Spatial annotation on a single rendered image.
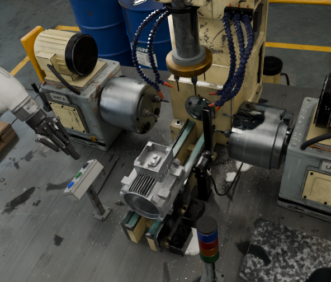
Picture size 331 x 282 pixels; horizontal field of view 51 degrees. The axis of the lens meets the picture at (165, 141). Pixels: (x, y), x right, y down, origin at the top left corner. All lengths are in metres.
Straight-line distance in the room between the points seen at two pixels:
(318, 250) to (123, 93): 0.98
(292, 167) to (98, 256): 0.83
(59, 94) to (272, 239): 1.09
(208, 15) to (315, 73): 2.20
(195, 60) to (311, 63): 2.44
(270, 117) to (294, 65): 2.29
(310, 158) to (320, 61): 2.49
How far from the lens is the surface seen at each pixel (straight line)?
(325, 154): 1.26
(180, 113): 1.69
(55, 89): 1.69
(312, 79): 3.46
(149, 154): 1.31
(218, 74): 1.60
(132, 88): 1.54
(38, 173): 1.86
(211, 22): 1.48
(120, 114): 1.55
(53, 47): 1.63
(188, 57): 1.31
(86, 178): 1.37
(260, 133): 1.32
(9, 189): 1.88
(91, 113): 1.64
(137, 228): 1.41
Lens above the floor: 2.09
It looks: 47 degrees down
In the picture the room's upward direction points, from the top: 11 degrees counter-clockwise
